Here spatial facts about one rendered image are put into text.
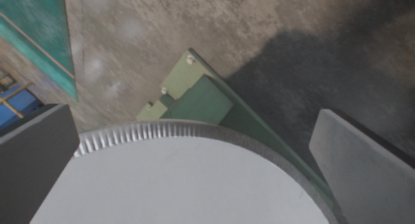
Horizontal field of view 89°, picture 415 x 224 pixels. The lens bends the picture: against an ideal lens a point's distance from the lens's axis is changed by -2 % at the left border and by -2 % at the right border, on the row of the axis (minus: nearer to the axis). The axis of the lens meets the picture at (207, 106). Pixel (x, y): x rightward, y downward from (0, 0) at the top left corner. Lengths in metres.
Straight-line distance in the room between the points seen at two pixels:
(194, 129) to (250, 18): 0.35
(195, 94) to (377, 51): 0.54
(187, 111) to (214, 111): 0.11
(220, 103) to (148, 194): 0.47
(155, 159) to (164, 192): 0.07
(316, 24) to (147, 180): 0.53
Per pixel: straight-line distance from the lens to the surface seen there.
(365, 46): 0.63
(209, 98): 0.82
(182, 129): 0.52
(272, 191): 0.66
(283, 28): 0.64
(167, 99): 1.11
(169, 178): 0.50
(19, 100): 4.73
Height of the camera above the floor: 0.55
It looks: 32 degrees down
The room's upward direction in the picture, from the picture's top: 142 degrees counter-clockwise
